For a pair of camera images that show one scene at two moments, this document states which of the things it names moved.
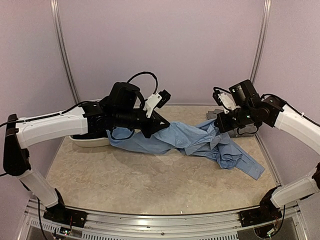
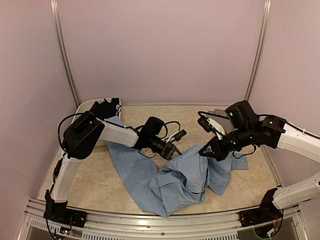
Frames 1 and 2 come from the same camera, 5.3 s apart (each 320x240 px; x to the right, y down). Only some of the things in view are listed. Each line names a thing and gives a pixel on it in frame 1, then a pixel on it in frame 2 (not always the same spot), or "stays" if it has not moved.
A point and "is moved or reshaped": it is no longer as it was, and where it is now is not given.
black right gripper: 224,126 → 219,152
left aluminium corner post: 55,13 stays
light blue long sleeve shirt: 189,138 is moved or reshaped
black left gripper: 155,125 → 173,147
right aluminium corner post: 263,41 stays
